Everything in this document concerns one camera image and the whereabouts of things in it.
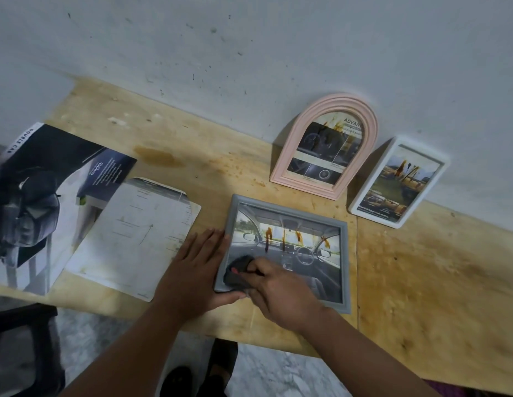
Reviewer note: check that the white picture frame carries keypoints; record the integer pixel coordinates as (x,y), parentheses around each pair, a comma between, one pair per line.
(399,183)

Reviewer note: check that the person's right thumb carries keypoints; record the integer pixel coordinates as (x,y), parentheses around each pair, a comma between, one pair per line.
(253,294)

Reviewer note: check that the person's right forearm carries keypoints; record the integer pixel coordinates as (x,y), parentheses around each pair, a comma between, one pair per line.
(364,359)

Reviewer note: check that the person's left thumb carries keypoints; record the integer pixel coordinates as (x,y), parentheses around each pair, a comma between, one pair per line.
(225,299)

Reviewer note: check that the black chair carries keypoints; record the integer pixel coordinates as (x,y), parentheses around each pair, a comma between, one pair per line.
(20,351)

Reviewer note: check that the purple clothing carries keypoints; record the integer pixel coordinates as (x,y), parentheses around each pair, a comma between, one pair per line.
(455,390)

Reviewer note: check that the car brochure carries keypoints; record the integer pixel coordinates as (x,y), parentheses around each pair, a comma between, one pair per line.
(37,202)

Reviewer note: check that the white paper sheet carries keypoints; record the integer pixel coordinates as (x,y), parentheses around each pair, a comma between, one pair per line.
(136,239)

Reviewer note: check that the black shoe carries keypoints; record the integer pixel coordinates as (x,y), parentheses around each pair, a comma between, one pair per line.
(221,363)
(175,382)

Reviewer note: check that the pink arched picture frame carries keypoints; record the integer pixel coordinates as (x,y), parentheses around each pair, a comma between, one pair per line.
(326,144)

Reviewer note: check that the grey picture frame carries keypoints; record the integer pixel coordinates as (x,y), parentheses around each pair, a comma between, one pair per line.
(297,252)

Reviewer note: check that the person's right hand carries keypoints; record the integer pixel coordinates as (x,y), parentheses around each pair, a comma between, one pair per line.
(287,299)

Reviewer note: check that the person's left forearm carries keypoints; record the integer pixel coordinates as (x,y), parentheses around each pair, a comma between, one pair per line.
(132,351)

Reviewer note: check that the person's left hand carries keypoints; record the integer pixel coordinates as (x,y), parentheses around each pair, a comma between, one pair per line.
(190,276)

